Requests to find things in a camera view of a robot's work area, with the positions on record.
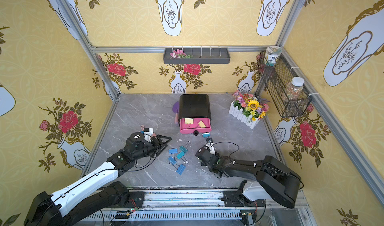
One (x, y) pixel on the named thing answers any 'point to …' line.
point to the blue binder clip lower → (180, 169)
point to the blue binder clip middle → (172, 160)
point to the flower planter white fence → (248, 109)
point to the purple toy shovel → (176, 109)
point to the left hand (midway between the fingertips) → (166, 139)
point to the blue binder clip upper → (172, 150)
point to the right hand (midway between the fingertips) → (207, 152)
